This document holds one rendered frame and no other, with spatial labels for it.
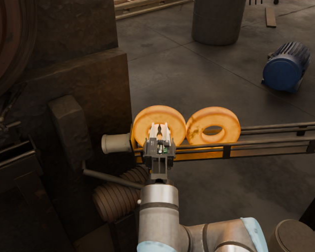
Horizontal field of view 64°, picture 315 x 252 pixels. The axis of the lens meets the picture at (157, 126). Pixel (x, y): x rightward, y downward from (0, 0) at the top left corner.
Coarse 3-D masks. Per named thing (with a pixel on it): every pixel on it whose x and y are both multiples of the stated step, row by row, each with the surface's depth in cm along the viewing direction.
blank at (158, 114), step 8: (144, 112) 71; (152, 112) 70; (160, 112) 70; (168, 112) 70; (176, 112) 72; (136, 120) 72; (144, 120) 72; (152, 120) 72; (160, 120) 72; (168, 120) 71; (176, 120) 71; (184, 120) 75; (136, 128) 74; (144, 128) 74; (176, 128) 73; (184, 128) 73; (136, 136) 76; (144, 136) 76; (160, 136) 78; (176, 136) 75; (184, 136) 75; (176, 144) 77
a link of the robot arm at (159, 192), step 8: (152, 184) 58; (160, 184) 57; (168, 184) 58; (144, 192) 58; (152, 192) 57; (160, 192) 56; (168, 192) 57; (176, 192) 59; (144, 200) 57; (152, 200) 56; (160, 200) 55; (168, 200) 56; (176, 200) 58
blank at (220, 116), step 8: (200, 112) 71; (208, 112) 70; (216, 112) 69; (224, 112) 70; (232, 112) 72; (192, 120) 72; (200, 120) 71; (208, 120) 71; (216, 120) 71; (224, 120) 71; (232, 120) 70; (192, 128) 73; (200, 128) 73; (224, 128) 72; (232, 128) 72; (192, 136) 75; (200, 136) 75; (208, 136) 78; (216, 136) 77; (224, 136) 75; (232, 136) 74
